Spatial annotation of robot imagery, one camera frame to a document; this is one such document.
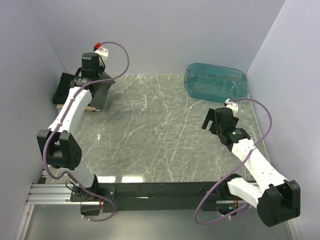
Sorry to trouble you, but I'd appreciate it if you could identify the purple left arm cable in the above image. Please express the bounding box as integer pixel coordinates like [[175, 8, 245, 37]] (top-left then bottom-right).
[[42, 41, 131, 223]]

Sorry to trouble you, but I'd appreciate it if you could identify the folded black t shirt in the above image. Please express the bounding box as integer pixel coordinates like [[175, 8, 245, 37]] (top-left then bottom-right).
[[52, 72, 75, 105]]

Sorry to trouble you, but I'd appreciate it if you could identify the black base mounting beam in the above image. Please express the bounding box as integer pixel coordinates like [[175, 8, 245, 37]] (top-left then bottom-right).
[[69, 181, 250, 217]]

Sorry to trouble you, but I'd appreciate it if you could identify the teal transparent plastic basin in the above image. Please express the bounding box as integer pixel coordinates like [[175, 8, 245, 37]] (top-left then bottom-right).
[[184, 63, 248, 103]]

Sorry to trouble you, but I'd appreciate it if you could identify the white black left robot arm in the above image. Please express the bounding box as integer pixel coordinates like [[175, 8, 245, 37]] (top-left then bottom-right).
[[36, 48, 109, 201]]

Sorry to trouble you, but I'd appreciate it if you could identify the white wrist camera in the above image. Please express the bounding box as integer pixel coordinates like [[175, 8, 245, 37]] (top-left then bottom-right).
[[93, 42, 109, 63], [224, 98, 239, 115]]

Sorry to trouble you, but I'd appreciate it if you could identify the grey t shirt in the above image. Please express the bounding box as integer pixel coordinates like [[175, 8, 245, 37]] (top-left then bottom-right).
[[89, 80, 116, 112]]

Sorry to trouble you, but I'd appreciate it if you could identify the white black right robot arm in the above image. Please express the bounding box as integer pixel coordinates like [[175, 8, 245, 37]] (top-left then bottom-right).
[[201, 106, 301, 227]]

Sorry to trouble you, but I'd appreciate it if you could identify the aluminium rail frame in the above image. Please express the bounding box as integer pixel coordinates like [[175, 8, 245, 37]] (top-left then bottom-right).
[[26, 170, 302, 239]]

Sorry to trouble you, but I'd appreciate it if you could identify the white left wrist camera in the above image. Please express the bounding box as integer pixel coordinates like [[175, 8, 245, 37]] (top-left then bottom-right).
[[93, 42, 109, 63]]

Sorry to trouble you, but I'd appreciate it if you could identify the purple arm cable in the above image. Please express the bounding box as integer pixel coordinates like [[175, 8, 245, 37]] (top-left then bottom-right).
[[42, 41, 131, 223], [194, 97, 274, 225]]

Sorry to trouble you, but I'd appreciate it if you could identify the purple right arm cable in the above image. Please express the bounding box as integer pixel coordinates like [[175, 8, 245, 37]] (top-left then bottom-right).
[[194, 97, 274, 225]]

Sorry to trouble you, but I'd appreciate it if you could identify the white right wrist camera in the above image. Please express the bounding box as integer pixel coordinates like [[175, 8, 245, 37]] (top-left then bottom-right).
[[224, 98, 239, 115]]

